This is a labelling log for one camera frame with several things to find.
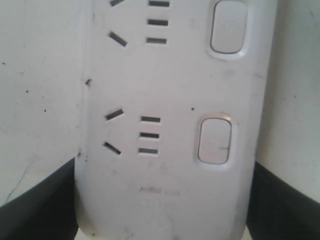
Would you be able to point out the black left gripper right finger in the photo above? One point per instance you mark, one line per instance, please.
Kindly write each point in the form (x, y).
(277, 211)

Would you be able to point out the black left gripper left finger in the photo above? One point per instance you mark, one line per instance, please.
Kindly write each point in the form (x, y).
(44, 212)

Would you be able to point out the white five-outlet power strip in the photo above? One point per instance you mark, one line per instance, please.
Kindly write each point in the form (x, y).
(170, 117)

